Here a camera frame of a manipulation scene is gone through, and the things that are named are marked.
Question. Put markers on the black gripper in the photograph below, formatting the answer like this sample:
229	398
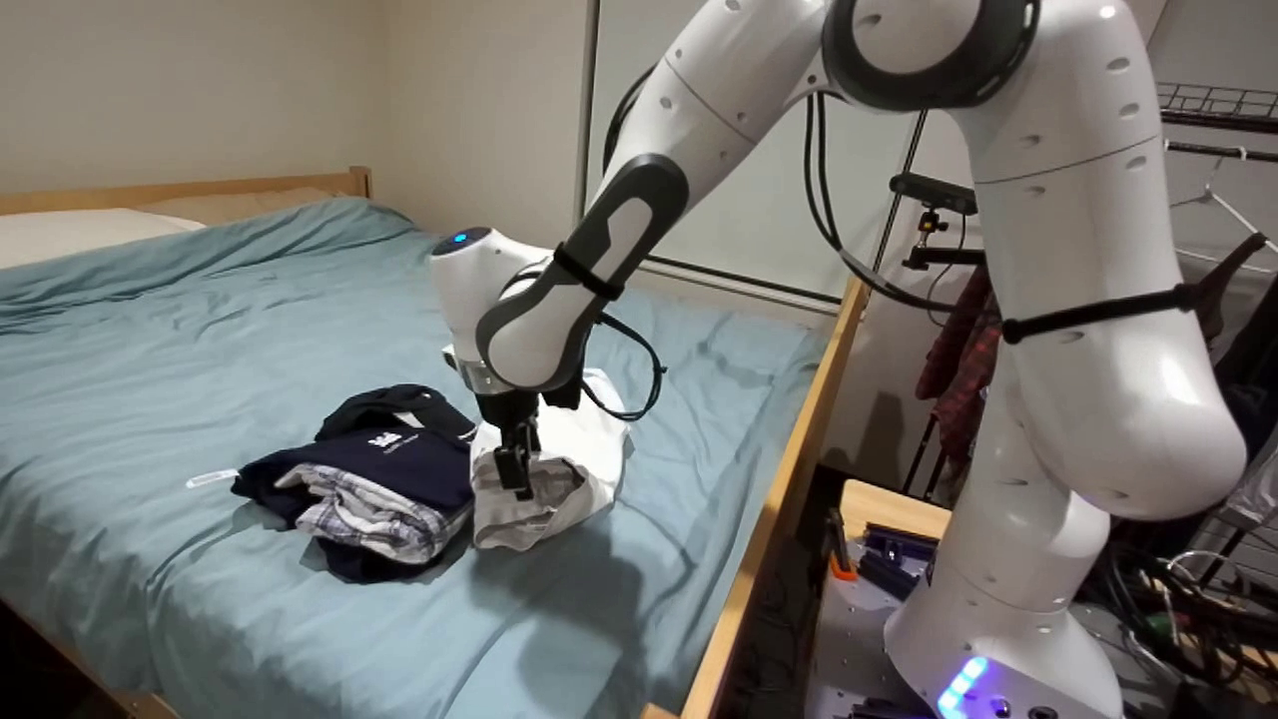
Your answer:
518	421

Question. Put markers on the white shorts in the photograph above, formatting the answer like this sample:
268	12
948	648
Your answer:
571	478

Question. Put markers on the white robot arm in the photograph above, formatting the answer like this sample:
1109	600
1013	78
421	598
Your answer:
1104	399

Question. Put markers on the blue bed sheet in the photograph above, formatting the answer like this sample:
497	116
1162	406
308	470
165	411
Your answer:
332	439

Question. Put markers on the navy blue folded clothes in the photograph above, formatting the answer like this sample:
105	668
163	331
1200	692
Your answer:
380	486

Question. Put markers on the wooden side table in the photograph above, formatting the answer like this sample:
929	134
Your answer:
875	552

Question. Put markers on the hanging clothes in closet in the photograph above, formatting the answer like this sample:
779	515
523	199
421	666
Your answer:
965	353

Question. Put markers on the white pillow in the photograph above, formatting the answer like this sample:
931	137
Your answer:
32	237

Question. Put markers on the black camera on stand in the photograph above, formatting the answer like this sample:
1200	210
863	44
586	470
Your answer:
937	199

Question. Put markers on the wooden bed frame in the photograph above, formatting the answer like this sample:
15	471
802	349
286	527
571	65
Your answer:
771	494

